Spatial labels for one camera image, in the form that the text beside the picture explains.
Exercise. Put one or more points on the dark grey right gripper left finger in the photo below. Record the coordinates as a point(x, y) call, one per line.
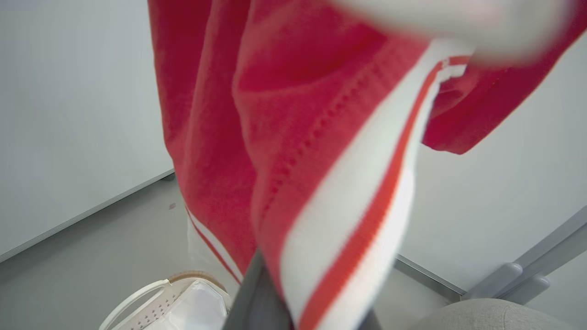
point(257, 302)

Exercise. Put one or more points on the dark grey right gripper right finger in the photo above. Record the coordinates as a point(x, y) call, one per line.
point(369, 322)

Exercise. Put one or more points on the red shorts with white stripes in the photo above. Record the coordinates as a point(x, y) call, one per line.
point(293, 137)

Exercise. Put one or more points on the white basket liner bag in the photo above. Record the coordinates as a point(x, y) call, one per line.
point(195, 307)

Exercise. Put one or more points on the white plastic laundry basket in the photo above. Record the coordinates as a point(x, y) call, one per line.
point(137, 308)

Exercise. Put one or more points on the grey fabric sofa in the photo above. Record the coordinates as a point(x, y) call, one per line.
point(490, 316)

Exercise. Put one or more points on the grey partition foot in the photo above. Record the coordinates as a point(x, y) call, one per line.
point(527, 288)
point(493, 280)

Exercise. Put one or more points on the grey metal partition bottom rail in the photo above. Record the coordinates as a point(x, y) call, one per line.
point(429, 277)

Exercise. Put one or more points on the grey metal partition post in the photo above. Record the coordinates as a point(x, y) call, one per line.
point(557, 240)

